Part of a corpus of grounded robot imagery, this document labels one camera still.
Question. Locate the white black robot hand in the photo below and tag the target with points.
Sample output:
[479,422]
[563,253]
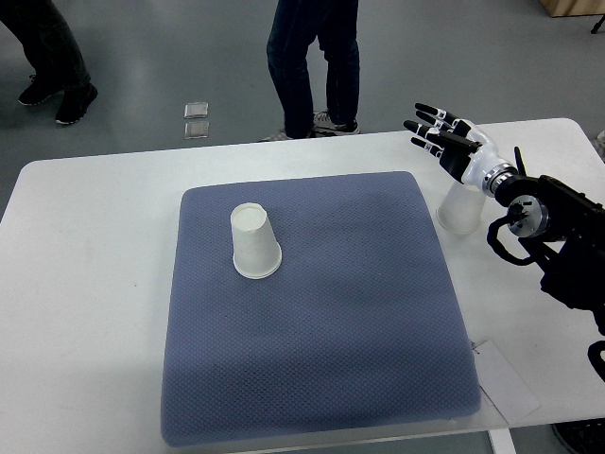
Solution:
[463,150]

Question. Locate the white paper cup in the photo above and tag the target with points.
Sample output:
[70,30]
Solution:
[256,252]
[461,209]

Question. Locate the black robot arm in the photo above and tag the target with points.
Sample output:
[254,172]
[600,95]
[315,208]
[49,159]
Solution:
[557,228]

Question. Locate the wooden box corner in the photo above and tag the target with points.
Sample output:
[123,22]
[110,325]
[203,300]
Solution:
[572,8]

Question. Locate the blue grey foam cushion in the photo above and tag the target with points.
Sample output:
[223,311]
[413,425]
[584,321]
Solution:
[359,326]

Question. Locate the white paper tag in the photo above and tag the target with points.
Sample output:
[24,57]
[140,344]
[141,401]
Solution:
[506,390]

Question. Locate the white paper cup on cushion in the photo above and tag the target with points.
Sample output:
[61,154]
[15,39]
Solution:
[256,252]

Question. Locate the lower clear floor plate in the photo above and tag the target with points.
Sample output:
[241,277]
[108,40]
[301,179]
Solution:
[196,129]

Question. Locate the clear floor plate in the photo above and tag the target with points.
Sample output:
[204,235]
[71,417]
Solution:
[197,109]
[196,129]

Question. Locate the upper clear floor plate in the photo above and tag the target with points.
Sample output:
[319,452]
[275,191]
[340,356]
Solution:
[197,109]

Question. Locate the white table leg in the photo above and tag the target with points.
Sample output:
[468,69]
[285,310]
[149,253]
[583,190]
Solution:
[501,441]

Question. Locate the person in dark trousers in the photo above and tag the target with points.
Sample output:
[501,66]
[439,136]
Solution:
[52,51]

